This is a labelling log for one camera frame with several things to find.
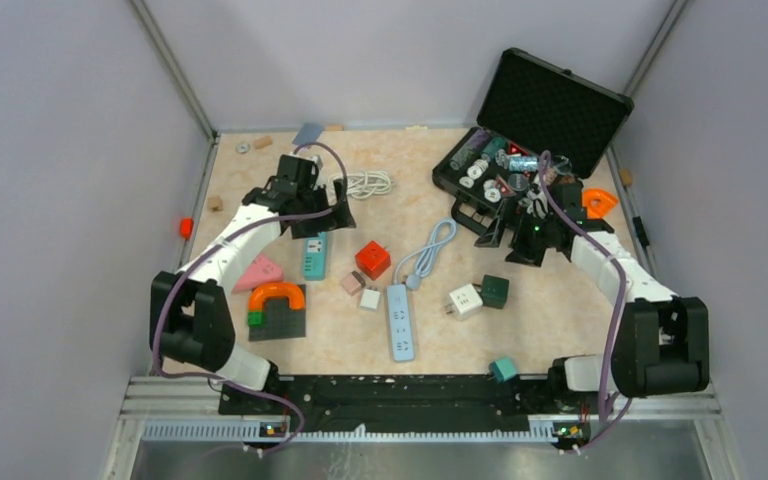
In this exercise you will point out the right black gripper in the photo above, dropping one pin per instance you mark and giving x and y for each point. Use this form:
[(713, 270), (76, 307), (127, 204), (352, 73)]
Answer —
[(521, 253)]

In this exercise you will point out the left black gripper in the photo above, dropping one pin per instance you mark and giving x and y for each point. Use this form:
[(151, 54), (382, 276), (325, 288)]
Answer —
[(325, 222)]

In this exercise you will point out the red cube socket adapter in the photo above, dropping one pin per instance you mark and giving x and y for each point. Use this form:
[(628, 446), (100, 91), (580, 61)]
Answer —
[(373, 260)]

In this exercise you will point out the pink triangular power strip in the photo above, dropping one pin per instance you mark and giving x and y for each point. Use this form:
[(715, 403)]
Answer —
[(262, 270)]

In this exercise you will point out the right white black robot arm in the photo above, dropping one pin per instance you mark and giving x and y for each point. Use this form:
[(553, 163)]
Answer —
[(658, 341)]

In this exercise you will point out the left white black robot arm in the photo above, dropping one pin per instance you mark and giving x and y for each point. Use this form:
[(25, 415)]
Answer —
[(190, 320)]

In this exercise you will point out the pink brown charger plug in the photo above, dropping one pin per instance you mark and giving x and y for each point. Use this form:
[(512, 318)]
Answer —
[(353, 283)]

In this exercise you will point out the teal small plug adapter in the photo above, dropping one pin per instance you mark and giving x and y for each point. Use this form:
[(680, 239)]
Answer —
[(503, 369)]

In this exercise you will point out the teal power strip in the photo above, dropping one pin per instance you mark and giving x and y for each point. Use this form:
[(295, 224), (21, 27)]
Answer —
[(315, 257)]

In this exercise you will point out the dark green cube adapter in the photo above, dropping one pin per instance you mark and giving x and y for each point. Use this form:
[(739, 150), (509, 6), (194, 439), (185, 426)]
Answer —
[(494, 291)]

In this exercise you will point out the white cube socket adapter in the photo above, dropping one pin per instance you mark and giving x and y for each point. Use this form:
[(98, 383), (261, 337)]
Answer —
[(463, 302)]

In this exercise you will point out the orange arch block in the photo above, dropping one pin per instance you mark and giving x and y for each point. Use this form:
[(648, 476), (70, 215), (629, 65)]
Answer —
[(291, 292)]

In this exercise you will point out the small white charger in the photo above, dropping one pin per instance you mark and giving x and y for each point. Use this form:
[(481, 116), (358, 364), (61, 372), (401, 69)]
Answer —
[(370, 299)]

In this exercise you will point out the grey blue card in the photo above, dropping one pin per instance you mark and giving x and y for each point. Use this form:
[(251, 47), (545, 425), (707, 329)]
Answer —
[(308, 133)]

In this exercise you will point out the orange arch toy right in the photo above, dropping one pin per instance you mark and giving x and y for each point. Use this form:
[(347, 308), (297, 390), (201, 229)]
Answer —
[(598, 203)]

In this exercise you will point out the light blue power strip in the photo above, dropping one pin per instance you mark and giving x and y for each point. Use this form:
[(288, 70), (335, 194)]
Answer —
[(408, 275)]

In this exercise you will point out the wooden block top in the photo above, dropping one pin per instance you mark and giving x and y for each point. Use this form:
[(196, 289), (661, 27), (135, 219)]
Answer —
[(262, 142)]

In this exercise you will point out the wooden block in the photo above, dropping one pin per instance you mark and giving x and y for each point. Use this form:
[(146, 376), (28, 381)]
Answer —
[(262, 142), (626, 177)]

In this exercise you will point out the dark grey building baseplate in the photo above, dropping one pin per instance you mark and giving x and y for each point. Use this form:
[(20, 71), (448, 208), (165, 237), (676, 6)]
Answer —
[(280, 322)]

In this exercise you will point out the metal washer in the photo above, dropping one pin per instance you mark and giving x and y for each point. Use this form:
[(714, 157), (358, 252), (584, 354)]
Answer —
[(243, 148)]

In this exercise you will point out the green small brick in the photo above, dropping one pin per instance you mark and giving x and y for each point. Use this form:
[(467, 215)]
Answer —
[(255, 318)]

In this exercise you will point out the black open case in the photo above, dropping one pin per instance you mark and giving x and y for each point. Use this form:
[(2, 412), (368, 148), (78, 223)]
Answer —
[(536, 106)]

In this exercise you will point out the wooden block right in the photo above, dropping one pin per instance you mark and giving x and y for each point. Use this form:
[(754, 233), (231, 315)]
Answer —
[(626, 177)]

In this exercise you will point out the red orange clip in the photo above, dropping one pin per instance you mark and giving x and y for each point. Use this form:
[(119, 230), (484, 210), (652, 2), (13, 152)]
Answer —
[(186, 227)]

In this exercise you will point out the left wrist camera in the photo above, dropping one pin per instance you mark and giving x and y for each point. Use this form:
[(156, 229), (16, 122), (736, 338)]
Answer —
[(317, 160)]

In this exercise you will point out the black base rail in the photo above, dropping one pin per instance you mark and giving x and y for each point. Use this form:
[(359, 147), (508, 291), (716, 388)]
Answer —
[(411, 403)]

